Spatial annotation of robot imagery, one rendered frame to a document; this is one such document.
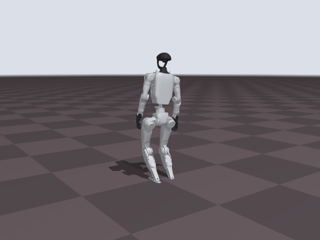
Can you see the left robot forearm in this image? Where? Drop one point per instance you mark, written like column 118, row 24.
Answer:
column 141, row 106

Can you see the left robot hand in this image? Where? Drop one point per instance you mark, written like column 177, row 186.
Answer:
column 139, row 116

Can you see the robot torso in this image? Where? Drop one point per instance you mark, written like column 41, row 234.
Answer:
column 161, row 92

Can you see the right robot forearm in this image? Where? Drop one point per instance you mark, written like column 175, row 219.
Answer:
column 176, row 109

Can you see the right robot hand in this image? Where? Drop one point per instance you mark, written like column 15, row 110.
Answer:
column 176, row 123

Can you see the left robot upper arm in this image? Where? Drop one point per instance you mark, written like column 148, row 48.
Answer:
column 148, row 78

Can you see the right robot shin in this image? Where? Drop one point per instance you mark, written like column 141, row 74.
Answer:
column 167, row 164

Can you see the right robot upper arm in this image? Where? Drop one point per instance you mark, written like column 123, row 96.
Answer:
column 176, row 90

